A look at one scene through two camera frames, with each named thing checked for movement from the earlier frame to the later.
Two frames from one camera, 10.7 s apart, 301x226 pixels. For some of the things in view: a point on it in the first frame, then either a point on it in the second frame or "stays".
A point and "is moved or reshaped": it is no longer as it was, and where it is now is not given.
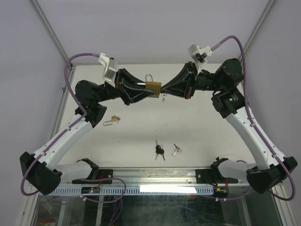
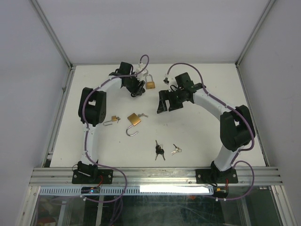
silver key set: [177, 149] stays
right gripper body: [191, 82] -> [176, 98]
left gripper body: [120, 86] -> [133, 83]
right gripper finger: [178, 90] -> [163, 95]
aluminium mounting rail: [160, 176] stays
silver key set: [163, 97] is moved or reshaped
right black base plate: [212, 176] stays
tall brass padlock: [151, 82] stays
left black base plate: [102, 173] stays
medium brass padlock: [150, 84] -> [134, 119]
